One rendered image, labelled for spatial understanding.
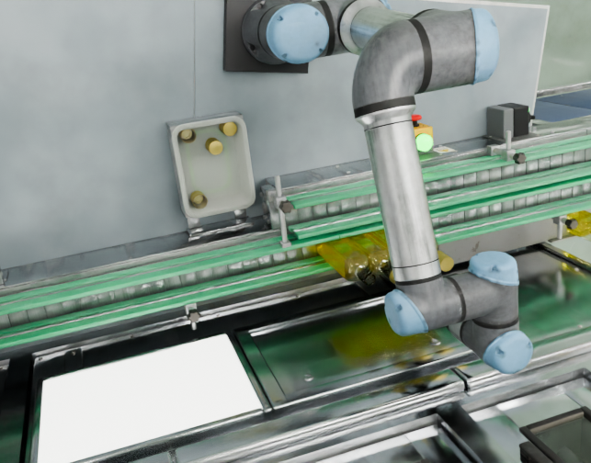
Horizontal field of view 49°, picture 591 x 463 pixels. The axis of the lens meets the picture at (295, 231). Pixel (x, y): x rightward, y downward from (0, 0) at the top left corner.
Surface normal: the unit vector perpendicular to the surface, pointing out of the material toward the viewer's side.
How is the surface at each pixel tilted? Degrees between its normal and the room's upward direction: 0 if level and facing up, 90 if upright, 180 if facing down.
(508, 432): 90
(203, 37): 0
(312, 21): 9
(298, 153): 0
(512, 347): 0
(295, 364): 90
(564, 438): 90
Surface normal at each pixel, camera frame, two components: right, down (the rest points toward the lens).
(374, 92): -0.42, 0.10
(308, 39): 0.16, 0.34
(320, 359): -0.11, -0.93
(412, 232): -0.01, 0.07
